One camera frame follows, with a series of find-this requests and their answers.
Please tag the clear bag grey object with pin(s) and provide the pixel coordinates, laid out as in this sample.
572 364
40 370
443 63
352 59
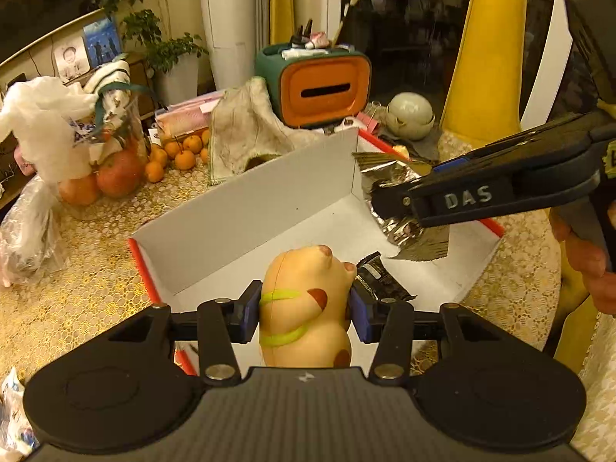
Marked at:
31 245

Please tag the red apple right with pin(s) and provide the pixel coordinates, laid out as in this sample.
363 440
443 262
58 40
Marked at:
120 174

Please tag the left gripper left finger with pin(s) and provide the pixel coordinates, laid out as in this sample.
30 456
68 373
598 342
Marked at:
222 322

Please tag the red apple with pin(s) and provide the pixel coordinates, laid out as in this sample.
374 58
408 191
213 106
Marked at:
120 174
80 191

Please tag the portrait photo frame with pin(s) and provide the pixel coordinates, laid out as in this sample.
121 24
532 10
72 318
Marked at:
71 59

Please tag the green orange tissue box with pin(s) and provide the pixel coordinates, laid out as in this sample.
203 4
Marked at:
313 87

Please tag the black small packet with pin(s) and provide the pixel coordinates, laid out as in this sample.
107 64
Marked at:
374 281

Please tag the blue picture card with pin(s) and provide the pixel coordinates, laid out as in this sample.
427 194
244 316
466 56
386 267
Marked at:
101 41

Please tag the grey ceramic teapot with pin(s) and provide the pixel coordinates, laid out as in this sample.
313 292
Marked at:
409 116

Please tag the red white cardboard box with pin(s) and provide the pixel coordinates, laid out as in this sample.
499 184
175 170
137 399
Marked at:
215 244

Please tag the pile of tangerines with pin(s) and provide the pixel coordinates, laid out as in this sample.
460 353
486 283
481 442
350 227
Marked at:
181 153

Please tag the red apple left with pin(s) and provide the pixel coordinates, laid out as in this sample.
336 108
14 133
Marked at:
80 191

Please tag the blue white snack packet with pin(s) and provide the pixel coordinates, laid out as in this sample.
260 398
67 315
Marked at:
17 439

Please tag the large green potted plant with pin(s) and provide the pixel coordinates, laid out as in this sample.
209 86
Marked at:
173 61

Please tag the orange spotted pig toy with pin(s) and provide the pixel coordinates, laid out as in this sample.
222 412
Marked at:
303 310

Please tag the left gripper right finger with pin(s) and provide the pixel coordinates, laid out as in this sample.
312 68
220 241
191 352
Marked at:
390 326

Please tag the silver foil snack bag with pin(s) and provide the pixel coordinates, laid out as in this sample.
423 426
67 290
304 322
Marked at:
385 181

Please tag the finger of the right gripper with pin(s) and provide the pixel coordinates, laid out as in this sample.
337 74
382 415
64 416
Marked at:
552 142
470 193

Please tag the beige cloth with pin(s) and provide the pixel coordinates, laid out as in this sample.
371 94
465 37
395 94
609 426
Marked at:
246 132

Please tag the white plastic bag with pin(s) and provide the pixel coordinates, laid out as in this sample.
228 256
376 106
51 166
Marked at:
40 114

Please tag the person right hand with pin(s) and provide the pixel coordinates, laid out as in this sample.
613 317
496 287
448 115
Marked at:
590 261

